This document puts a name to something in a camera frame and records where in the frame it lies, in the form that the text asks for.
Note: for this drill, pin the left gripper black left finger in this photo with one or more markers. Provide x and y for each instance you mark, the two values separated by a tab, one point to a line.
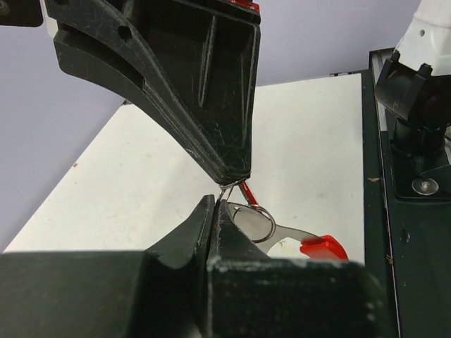
156	292

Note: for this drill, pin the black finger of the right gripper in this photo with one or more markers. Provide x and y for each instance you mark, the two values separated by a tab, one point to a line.
84	57
201	57

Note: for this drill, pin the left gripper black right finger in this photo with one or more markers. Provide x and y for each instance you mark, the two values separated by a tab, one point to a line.
252	295

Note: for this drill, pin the metal key holder red handle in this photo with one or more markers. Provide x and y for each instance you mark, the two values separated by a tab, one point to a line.
279	241

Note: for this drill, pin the small key red cap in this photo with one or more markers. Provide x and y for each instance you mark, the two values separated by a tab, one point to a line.
245	191

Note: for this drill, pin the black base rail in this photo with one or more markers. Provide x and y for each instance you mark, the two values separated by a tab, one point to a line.
406	148

